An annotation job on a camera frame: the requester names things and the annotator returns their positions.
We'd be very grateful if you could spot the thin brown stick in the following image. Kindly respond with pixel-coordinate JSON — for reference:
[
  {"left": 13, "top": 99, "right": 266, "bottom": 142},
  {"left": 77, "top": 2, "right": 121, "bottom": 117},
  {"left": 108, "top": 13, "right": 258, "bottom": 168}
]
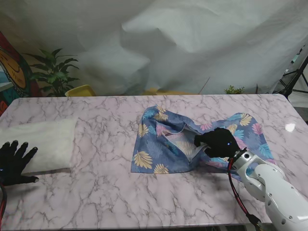
[{"left": 199, "top": 77, "right": 210, "bottom": 94}]

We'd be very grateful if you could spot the red black arm cable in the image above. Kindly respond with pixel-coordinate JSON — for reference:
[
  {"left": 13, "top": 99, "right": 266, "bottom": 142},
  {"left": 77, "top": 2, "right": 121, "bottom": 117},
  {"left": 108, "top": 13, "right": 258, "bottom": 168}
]
[
  {"left": 227, "top": 156, "right": 262, "bottom": 226},
  {"left": 0, "top": 184, "right": 8, "bottom": 218}
]

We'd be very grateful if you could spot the small green plant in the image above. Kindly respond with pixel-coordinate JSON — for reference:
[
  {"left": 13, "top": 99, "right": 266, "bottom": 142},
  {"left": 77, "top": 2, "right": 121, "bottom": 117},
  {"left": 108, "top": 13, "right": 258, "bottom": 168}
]
[{"left": 224, "top": 85, "right": 245, "bottom": 95}]

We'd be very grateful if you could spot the black tripod stand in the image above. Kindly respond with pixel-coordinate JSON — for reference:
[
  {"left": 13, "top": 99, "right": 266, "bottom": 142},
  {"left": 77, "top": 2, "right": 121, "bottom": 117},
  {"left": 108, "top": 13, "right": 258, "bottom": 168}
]
[{"left": 271, "top": 43, "right": 308, "bottom": 106}]

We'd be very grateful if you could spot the red black left arm cable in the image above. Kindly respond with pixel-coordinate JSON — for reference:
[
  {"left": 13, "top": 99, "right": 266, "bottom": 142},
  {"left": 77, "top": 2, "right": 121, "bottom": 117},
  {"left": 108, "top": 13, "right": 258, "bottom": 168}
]
[{"left": 0, "top": 184, "right": 8, "bottom": 218}]

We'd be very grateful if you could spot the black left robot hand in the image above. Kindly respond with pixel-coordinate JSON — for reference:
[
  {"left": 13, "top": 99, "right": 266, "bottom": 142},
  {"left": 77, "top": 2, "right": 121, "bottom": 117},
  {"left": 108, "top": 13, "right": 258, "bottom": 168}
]
[{"left": 0, "top": 140, "right": 39, "bottom": 186}]

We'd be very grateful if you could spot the blue floral pillowcase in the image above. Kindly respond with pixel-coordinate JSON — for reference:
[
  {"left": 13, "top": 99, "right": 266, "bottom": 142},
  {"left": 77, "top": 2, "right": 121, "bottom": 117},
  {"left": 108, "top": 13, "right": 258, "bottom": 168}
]
[{"left": 130, "top": 104, "right": 278, "bottom": 181}]

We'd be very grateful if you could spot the large green potted plant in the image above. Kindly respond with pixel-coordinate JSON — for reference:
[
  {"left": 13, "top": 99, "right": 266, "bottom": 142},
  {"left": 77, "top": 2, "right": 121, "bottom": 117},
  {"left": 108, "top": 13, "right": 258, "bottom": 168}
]
[{"left": 23, "top": 48, "right": 80, "bottom": 97}]

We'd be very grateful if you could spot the red black right arm cable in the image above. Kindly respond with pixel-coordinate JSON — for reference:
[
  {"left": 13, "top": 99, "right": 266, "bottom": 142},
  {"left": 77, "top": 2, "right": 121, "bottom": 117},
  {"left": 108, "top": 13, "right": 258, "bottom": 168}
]
[{"left": 227, "top": 156, "right": 262, "bottom": 226}]

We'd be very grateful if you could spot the white fluffy pillow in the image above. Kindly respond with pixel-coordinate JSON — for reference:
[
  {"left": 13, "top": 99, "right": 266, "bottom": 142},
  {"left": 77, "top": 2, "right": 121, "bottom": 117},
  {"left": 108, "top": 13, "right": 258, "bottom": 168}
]
[{"left": 0, "top": 117, "right": 78, "bottom": 175}]

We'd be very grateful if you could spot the colourful mural board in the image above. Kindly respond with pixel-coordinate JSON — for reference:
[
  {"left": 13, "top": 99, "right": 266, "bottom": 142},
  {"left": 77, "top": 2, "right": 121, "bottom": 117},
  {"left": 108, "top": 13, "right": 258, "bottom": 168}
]
[{"left": 0, "top": 30, "right": 33, "bottom": 116}]

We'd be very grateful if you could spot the yellow chair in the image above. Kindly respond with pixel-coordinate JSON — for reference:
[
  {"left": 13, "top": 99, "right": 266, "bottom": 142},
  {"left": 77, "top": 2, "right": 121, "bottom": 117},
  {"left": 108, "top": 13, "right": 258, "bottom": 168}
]
[{"left": 64, "top": 84, "right": 96, "bottom": 97}]

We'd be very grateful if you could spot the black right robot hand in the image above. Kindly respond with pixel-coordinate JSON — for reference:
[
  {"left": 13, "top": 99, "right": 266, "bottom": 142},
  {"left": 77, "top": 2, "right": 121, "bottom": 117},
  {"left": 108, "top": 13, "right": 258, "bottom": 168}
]
[{"left": 193, "top": 128, "right": 241, "bottom": 159}]

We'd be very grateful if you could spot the white backdrop sheet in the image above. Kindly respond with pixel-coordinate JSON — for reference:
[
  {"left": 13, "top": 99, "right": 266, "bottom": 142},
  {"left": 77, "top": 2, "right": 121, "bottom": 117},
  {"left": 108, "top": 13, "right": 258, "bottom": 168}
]
[{"left": 0, "top": 0, "right": 308, "bottom": 97}]

